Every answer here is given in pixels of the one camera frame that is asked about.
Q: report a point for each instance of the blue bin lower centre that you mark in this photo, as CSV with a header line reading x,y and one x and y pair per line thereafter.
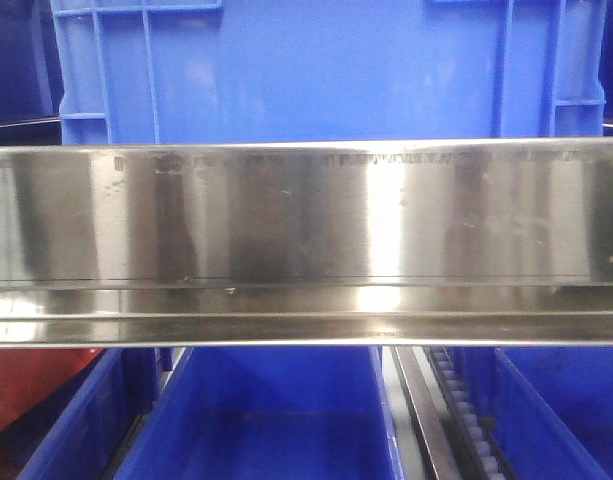
x,y
293,412

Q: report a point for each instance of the large blue crate upper shelf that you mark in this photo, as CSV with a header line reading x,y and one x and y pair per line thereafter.
x,y
177,72

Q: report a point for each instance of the blue bin lower left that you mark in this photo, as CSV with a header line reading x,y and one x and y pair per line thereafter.
x,y
122,385

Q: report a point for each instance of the blue bin lower right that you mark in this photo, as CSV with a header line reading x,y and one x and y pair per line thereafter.
x,y
551,407

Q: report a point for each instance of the red bag in bin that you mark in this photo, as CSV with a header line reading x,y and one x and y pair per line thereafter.
x,y
37,380

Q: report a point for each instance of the dark blue bin upper left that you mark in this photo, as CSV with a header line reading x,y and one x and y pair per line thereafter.
x,y
30,76

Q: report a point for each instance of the metal roller track divider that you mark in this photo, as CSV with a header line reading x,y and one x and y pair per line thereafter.
x,y
438,433

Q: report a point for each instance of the stainless steel shelf rail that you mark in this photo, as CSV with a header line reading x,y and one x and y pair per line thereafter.
x,y
453,242

